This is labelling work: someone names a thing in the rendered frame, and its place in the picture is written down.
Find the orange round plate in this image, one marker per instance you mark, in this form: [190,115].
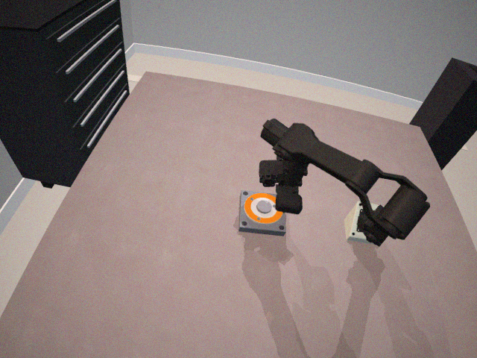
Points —
[253,214]

